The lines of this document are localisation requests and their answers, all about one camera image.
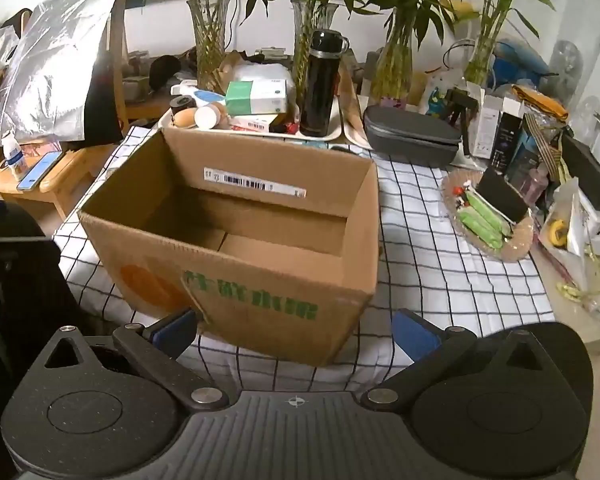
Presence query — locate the yellow tape measure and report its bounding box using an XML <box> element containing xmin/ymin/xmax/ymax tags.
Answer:
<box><xmin>550</xmin><ymin>217</ymin><xmax>571</xmax><ymax>247</ymax></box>

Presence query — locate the orange cup with white lid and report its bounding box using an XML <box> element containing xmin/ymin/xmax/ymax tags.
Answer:
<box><xmin>195</xmin><ymin>102</ymin><xmax>227</xmax><ymax>130</ymax></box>

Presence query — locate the green packet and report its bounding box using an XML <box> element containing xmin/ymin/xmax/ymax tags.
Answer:
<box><xmin>467</xmin><ymin>194</ymin><xmax>513</xmax><ymax>238</ymax></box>
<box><xmin>457</xmin><ymin>207</ymin><xmax>503</xmax><ymax>251</ymax></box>

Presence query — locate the brown cardboard box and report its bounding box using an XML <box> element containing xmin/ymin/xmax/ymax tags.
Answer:
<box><xmin>77</xmin><ymin>126</ymin><xmax>381</xmax><ymax>367</ymax></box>

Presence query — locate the clear plastic bag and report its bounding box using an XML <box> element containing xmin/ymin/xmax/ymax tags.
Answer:
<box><xmin>540</xmin><ymin>180</ymin><xmax>600</xmax><ymax>321</ymax></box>

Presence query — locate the brown glass dish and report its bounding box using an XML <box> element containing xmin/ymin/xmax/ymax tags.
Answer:
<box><xmin>441</xmin><ymin>169</ymin><xmax>536</xmax><ymax>262</ymax></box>

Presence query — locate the white plastic bag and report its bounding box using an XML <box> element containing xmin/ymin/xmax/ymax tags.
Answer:
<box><xmin>232</xmin><ymin>60</ymin><xmax>296</xmax><ymax>91</ymax></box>

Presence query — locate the yellow black cloth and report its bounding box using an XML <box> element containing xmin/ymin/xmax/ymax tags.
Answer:
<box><xmin>510</xmin><ymin>85</ymin><xmax>568</xmax><ymax>121</ymax></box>

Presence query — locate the dark blue carton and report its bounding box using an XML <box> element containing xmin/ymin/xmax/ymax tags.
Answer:
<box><xmin>490</xmin><ymin>110</ymin><xmax>531</xmax><ymax>171</ymax></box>

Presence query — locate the striped ribbon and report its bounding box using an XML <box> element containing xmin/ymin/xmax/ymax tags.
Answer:
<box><xmin>522</xmin><ymin>112</ymin><xmax>571</xmax><ymax>183</ymax></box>

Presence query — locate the crumpled brown paper bag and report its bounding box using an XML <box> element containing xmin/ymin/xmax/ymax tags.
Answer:
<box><xmin>219</xmin><ymin>50</ymin><xmax>261</xmax><ymax>91</ymax></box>

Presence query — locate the light blue carton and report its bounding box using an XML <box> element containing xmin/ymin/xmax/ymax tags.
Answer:
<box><xmin>505</xmin><ymin>125</ymin><xmax>551</xmax><ymax>186</ymax></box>

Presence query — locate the pink bottle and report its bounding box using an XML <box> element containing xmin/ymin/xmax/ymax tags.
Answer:
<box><xmin>527</xmin><ymin>162</ymin><xmax>551</xmax><ymax>206</ymax></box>

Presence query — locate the small white bottle blue label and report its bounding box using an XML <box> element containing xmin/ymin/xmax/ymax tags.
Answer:
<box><xmin>1</xmin><ymin>132</ymin><xmax>23</xmax><ymax>178</ymax></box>

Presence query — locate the black phone tripod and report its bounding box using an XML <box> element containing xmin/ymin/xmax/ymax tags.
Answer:
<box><xmin>445</xmin><ymin>87</ymin><xmax>481</xmax><ymax>156</ymax></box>

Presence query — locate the blue phone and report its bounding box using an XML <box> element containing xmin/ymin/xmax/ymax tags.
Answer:
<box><xmin>16</xmin><ymin>151</ymin><xmax>63</xmax><ymax>192</ymax></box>

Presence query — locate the black sponge block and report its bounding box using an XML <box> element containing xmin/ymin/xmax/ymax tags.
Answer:
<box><xmin>477</xmin><ymin>167</ymin><xmax>528</xmax><ymax>223</ymax></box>

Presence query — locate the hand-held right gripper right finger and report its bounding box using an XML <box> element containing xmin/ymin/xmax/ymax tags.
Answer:
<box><xmin>360</xmin><ymin>309</ymin><xmax>556</xmax><ymax>411</ymax></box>

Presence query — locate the brown paper carrier bag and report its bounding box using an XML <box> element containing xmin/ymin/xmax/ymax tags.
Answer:
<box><xmin>340</xmin><ymin>60</ymin><xmax>366</xmax><ymax>128</ymax></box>

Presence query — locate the black thermos bottle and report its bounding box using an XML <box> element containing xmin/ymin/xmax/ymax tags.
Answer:
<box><xmin>299</xmin><ymin>29</ymin><xmax>351</xmax><ymax>138</ymax></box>

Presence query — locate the grey zip case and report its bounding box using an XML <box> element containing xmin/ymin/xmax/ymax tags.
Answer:
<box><xmin>362</xmin><ymin>105</ymin><xmax>463</xmax><ymax>165</ymax></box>

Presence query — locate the open white carton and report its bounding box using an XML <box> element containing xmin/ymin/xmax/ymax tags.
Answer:
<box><xmin>470</xmin><ymin>85</ymin><xmax>526</xmax><ymax>158</ymax></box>

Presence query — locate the silver foil bag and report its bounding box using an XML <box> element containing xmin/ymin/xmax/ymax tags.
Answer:
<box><xmin>0</xmin><ymin>0</ymin><xmax>131</xmax><ymax>148</ymax></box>

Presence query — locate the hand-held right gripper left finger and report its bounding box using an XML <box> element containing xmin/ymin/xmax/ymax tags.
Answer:
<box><xmin>32</xmin><ymin>307</ymin><xmax>231</xmax><ymax>411</ymax></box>

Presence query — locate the white blue tube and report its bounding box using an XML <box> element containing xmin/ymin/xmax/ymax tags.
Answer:
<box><xmin>171</xmin><ymin>82</ymin><xmax>227</xmax><ymax>108</ymax></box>

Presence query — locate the wooden stool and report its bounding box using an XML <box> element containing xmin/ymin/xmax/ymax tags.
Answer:
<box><xmin>0</xmin><ymin>145</ymin><xmax>116</xmax><ymax>221</ymax></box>

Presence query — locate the large black box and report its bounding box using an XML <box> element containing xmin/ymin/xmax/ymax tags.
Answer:
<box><xmin>560</xmin><ymin>132</ymin><xmax>600</xmax><ymax>216</ymax></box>

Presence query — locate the red white carton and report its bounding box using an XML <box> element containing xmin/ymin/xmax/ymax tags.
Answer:
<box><xmin>227</xmin><ymin>114</ymin><xmax>281</xmax><ymax>133</ymax></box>

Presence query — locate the white black checked tablecloth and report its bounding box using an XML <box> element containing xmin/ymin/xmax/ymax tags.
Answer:
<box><xmin>52</xmin><ymin>125</ymin><xmax>556</xmax><ymax>396</ymax></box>

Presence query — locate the green white tissue pack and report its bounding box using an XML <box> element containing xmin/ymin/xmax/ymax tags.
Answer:
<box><xmin>224</xmin><ymin>79</ymin><xmax>288</xmax><ymax>116</ymax></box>

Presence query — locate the white bag with blue print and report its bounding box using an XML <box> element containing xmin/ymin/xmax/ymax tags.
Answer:
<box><xmin>420</xmin><ymin>72</ymin><xmax>486</xmax><ymax>116</ymax></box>

